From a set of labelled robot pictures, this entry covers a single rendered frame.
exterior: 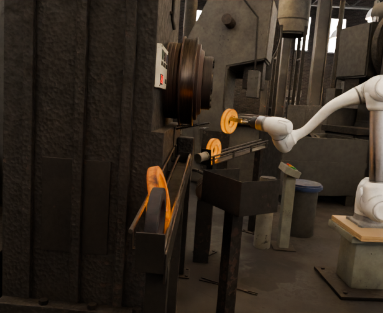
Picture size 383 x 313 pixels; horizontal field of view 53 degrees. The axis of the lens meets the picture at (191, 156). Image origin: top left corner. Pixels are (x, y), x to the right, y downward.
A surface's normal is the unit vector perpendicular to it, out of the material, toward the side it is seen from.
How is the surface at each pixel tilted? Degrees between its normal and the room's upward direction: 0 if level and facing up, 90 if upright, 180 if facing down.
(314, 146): 90
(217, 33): 90
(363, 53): 92
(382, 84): 84
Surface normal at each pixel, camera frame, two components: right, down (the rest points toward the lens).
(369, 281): 0.06, 0.14
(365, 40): -0.95, 0.00
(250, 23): -0.29, 0.11
